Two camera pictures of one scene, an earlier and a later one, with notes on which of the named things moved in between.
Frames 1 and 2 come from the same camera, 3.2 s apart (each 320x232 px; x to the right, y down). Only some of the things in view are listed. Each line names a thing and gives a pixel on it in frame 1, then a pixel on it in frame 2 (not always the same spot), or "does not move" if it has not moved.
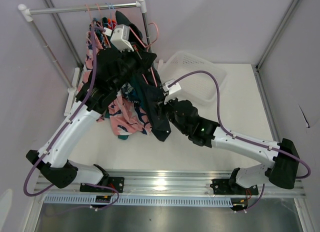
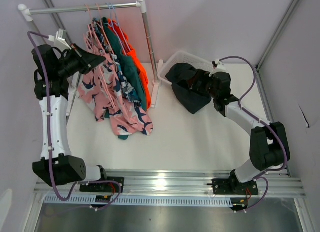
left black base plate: x=117 y=183 does not move
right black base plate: x=223 y=186 does not move
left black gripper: x=121 y=54 to x=86 y=59
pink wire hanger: x=147 y=46 to x=96 y=43
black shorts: x=144 y=79 to x=190 y=86
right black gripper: x=173 y=101 to x=201 y=76
